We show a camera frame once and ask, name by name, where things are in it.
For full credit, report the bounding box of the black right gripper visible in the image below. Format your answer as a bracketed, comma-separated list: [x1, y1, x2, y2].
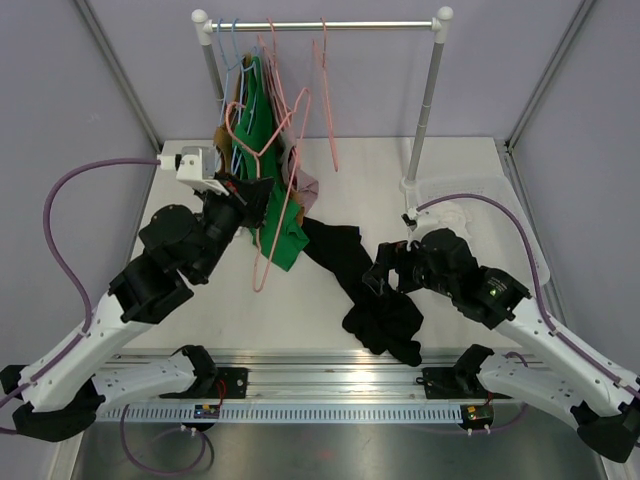
[363, 240, 458, 298]

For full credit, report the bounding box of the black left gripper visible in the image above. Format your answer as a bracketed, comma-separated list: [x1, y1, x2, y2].
[194, 172, 277, 282]

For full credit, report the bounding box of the black tank top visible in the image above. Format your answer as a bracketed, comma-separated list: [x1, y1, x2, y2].
[302, 218, 423, 367]

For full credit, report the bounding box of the mauve tank top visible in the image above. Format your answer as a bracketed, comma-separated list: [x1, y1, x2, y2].
[257, 34, 320, 214]

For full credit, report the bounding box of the white tank top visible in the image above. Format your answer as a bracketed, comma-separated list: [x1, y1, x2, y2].
[430, 201, 472, 241]

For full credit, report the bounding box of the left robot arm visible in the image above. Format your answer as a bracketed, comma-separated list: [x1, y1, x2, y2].
[1, 175, 275, 443]

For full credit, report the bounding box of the green tank top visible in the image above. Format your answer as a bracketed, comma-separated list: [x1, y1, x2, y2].
[232, 55, 311, 272]

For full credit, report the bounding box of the brown tank top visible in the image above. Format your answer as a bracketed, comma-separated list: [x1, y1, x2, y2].
[213, 83, 236, 174]

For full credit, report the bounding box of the white and grey garment rack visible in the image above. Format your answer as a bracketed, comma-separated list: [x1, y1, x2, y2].
[190, 6, 455, 201]

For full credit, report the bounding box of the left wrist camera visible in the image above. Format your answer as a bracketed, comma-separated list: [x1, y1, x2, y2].
[157, 141, 227, 195]

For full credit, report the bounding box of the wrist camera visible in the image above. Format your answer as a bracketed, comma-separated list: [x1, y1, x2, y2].
[401, 207, 440, 242]
[157, 141, 227, 195]

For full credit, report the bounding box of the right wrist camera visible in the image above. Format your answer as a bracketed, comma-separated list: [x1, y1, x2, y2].
[401, 207, 440, 242]

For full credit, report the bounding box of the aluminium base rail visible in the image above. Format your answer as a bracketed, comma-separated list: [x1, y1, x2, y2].
[99, 347, 541, 401]

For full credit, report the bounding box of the blue wire hanger left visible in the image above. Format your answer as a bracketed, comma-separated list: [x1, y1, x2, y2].
[208, 19, 238, 125]

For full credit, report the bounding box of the blue wire hanger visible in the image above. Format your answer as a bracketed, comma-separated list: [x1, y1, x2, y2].
[208, 19, 238, 125]
[231, 19, 253, 176]

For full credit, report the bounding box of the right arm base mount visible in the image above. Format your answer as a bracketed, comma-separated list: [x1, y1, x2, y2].
[415, 344, 508, 400]

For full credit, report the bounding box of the blue wire hanger right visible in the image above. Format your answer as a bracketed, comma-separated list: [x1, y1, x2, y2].
[231, 19, 253, 176]

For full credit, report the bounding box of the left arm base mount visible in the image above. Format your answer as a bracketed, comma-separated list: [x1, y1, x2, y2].
[161, 345, 249, 400]

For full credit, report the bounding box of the left aluminium frame post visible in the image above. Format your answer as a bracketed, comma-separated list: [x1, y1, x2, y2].
[72, 0, 163, 153]

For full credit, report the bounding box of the aluminium frame post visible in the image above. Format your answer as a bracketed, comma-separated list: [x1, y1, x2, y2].
[72, 0, 163, 153]
[505, 0, 599, 154]

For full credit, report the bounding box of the white slotted cable duct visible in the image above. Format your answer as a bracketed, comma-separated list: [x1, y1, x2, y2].
[103, 403, 462, 424]

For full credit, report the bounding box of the right aluminium frame post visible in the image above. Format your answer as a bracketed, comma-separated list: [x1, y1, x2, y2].
[505, 0, 599, 154]

